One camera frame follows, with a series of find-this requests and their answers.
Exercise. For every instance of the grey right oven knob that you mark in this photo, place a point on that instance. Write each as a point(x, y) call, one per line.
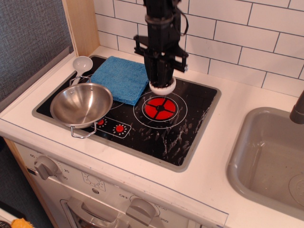
point(141, 211)

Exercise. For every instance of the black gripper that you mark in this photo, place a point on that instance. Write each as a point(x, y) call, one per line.
point(162, 42)

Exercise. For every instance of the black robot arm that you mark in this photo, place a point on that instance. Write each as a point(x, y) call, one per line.
point(163, 10)

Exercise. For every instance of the white toy mushroom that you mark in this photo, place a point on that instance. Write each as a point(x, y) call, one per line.
point(164, 91)

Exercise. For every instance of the grey faucet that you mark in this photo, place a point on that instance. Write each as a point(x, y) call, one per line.
point(297, 113)

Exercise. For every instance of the stainless steel bowl with handles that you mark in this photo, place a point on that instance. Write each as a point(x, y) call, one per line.
point(81, 106)

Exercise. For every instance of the grey left oven knob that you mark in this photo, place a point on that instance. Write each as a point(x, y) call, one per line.
point(45, 167)

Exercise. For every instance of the yellow object at corner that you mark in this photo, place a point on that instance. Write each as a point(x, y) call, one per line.
point(20, 223)

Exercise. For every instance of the grey sink basin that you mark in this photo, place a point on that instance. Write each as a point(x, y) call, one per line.
point(267, 162)

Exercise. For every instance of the blue folded towel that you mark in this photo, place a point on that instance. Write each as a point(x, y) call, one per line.
point(125, 79)

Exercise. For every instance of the grey oven door handle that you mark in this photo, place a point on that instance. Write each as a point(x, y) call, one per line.
point(85, 215)

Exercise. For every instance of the white plastic ladle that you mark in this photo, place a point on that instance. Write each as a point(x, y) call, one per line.
point(81, 65)

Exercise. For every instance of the grey oven knob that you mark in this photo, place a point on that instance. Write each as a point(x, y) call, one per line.
point(141, 211)
point(45, 167)

